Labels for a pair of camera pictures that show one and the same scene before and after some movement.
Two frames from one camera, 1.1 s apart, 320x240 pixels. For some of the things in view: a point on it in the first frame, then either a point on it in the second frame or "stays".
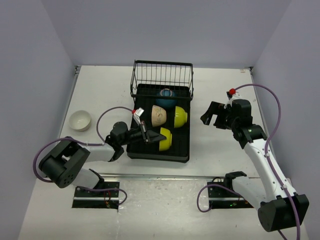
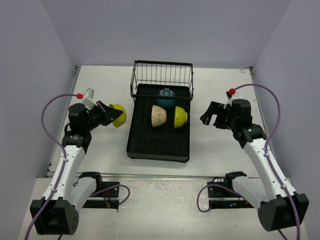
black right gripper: x=216 y=109 stays
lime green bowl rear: x=180 y=117 stays
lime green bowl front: x=166 y=144 -> x=121 y=119
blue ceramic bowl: x=168 y=104 stays
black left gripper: x=148 y=135 -> x=109 y=114
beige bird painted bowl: x=158 y=116 stays
